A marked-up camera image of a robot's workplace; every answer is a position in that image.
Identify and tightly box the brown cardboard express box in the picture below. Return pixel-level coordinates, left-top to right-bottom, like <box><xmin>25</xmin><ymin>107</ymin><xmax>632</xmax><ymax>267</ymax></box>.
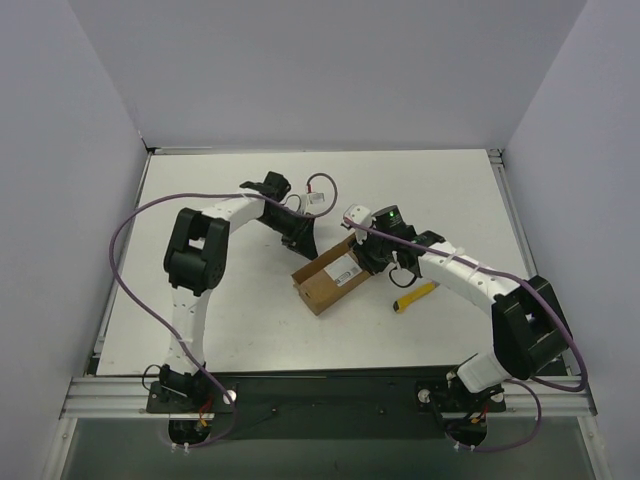
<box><xmin>291</xmin><ymin>234</ymin><xmax>371</xmax><ymax>316</ymax></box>

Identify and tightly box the yellow utility knife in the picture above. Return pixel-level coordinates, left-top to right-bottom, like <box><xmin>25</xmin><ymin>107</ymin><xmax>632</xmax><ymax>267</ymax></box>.
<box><xmin>393</xmin><ymin>282</ymin><xmax>439</xmax><ymax>314</ymax></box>

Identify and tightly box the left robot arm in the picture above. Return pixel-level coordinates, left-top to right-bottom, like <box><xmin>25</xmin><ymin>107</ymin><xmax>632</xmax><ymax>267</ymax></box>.
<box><xmin>159</xmin><ymin>171</ymin><xmax>318</xmax><ymax>412</ymax></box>

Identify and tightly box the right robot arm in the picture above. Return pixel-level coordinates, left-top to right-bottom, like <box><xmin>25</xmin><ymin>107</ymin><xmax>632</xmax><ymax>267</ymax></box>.
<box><xmin>343</xmin><ymin>205</ymin><xmax>575</xmax><ymax>394</ymax></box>

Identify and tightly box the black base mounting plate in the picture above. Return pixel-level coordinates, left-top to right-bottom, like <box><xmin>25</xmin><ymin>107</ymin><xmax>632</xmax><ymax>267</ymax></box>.
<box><xmin>146</xmin><ymin>366</ymin><xmax>506</xmax><ymax>445</ymax></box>

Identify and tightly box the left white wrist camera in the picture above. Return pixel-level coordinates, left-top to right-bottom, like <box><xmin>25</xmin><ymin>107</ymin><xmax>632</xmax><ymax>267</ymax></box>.
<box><xmin>300</xmin><ymin>191</ymin><xmax>325</xmax><ymax>212</ymax></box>

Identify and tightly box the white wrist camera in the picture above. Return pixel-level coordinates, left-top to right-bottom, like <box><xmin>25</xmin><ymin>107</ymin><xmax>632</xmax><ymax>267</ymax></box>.
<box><xmin>300</xmin><ymin>191</ymin><xmax>325</xmax><ymax>212</ymax></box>
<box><xmin>341</xmin><ymin>204</ymin><xmax>373</xmax><ymax>239</ymax></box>

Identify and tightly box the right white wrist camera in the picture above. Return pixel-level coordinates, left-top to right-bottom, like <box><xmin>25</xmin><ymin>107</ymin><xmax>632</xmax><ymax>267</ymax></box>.
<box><xmin>341</xmin><ymin>204</ymin><xmax>373</xmax><ymax>239</ymax></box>

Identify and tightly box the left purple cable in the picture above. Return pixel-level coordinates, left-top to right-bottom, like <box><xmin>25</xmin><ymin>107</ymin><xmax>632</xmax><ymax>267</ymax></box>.
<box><xmin>108</xmin><ymin>173</ymin><xmax>339</xmax><ymax>448</ymax></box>

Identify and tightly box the aluminium front rail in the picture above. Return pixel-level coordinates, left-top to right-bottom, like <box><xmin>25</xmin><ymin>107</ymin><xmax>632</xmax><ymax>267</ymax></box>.
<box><xmin>61</xmin><ymin>377</ymin><xmax>597</xmax><ymax>419</ymax></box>

